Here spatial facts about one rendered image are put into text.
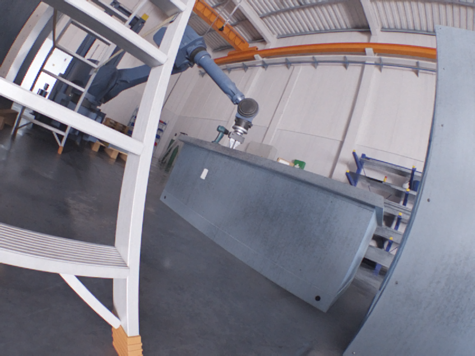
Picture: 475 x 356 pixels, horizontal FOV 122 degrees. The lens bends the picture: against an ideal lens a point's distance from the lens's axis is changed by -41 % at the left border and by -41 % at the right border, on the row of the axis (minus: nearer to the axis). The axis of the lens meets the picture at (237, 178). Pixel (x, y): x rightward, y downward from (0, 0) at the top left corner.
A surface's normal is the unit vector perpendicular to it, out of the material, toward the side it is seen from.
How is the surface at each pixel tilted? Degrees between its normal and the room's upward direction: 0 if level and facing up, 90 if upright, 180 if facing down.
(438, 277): 90
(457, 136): 90
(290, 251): 90
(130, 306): 66
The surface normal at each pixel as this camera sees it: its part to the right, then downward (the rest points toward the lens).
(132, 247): 0.81, -0.11
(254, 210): -0.59, -0.29
